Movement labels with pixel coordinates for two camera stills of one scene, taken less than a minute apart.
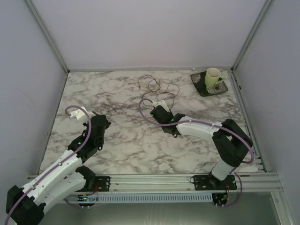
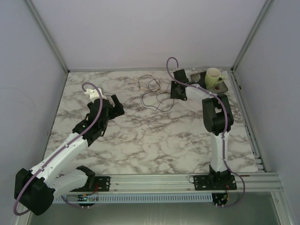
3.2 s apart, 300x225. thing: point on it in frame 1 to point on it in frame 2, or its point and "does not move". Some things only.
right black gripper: [168, 111] to [173, 95]
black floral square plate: [198, 80] does not move
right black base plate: [211, 182] does not move
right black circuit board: [220, 198] does not move
